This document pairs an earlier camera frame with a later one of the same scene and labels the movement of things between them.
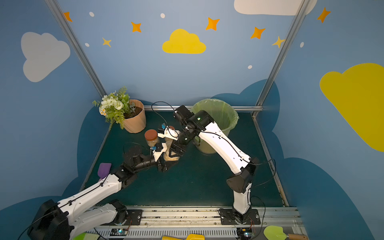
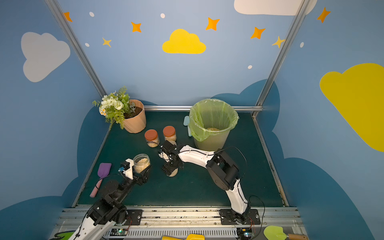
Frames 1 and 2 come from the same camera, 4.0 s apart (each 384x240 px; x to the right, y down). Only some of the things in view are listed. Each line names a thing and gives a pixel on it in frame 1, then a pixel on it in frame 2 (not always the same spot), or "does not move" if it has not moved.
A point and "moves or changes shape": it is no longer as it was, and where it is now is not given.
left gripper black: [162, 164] to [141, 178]
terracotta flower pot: [135, 119] does not move
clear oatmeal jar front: [168, 143] moves or changes shape
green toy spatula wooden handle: [273, 232] does not move
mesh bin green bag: [222, 113] does not move
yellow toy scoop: [194, 236] does not move
